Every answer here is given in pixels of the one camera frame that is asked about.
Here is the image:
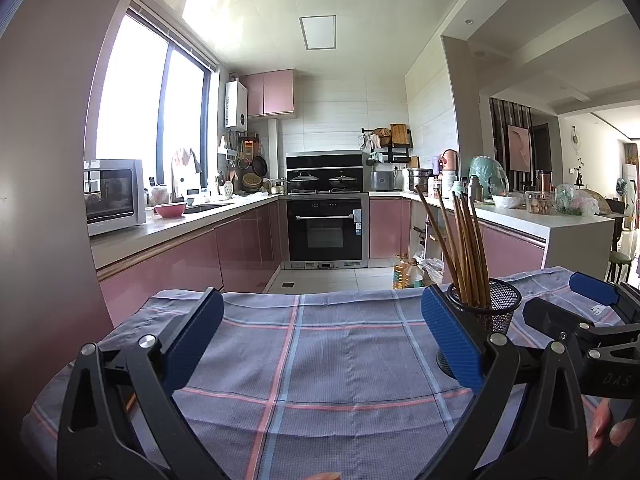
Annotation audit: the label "ceiling light panel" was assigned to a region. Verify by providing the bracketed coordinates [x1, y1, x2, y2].
[298, 15, 337, 51]

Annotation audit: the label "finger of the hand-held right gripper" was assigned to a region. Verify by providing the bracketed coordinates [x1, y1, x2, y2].
[569, 270, 640, 322]
[521, 296, 640, 362]

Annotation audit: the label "cooking oil bottle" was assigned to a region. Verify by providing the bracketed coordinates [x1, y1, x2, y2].
[402, 258, 424, 291]
[392, 253, 410, 291]

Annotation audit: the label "dark slatted partition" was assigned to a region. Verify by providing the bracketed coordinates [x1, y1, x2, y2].
[489, 97, 535, 188]

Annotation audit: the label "black mesh pen holder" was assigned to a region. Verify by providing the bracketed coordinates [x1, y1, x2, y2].
[436, 277, 523, 378]

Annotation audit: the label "bundle of wooden chopsticks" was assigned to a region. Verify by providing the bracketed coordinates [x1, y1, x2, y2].
[414, 185, 493, 308]

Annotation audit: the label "kitchen window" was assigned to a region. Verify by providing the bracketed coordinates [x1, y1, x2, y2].
[96, 6, 219, 192]

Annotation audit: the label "person's right hand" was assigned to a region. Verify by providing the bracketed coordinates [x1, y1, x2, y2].
[586, 399, 640, 458]

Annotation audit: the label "pink wall picture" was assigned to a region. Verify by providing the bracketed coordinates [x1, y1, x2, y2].
[507, 124, 532, 174]

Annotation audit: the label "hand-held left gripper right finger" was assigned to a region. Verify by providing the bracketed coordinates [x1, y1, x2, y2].
[421, 286, 592, 480]

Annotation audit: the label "clear food container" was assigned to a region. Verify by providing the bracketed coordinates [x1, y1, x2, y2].
[524, 190, 557, 216]

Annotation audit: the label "black range hood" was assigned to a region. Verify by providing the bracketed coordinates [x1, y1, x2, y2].
[285, 151, 365, 171]

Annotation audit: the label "white countertop oven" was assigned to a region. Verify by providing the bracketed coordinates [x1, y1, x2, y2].
[83, 158, 147, 237]

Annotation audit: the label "pink kitchen base cabinets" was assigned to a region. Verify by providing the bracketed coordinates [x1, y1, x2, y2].
[95, 195, 548, 328]

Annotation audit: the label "white water heater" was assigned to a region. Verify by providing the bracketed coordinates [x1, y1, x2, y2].
[224, 81, 249, 128]

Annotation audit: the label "pink bowl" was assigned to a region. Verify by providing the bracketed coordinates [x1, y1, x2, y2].
[153, 202, 188, 220]

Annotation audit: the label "hanging dish cloth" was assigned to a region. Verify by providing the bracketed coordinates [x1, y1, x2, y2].
[173, 147, 202, 174]

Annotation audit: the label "green plastic bag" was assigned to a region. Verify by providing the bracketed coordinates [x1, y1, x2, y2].
[555, 183, 601, 217]

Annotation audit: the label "pink wall cabinet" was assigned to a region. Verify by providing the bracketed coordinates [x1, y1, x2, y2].
[241, 69, 296, 119]

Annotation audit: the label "green stool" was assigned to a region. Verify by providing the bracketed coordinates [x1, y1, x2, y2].
[606, 251, 632, 282]

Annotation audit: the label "black wok with lid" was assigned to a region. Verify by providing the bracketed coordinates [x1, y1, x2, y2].
[328, 172, 360, 192]
[288, 170, 321, 193]

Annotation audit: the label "white plastic bag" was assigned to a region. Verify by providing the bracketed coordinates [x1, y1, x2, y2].
[417, 256, 446, 287]

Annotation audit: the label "black wall rack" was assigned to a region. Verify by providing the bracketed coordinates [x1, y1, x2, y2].
[360, 124, 414, 164]

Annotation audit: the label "blue plaid tablecloth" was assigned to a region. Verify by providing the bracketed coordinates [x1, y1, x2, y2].
[20, 266, 640, 480]

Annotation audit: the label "black built-in oven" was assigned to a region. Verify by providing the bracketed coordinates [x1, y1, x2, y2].
[285, 196, 370, 267]

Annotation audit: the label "steel stock pot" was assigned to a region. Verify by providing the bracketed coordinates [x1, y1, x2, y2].
[408, 168, 434, 194]

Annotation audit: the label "pink kettle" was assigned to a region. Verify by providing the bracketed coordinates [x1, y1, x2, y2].
[442, 149, 462, 181]

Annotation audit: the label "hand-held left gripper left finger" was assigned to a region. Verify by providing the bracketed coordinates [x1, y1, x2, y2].
[56, 287, 226, 480]

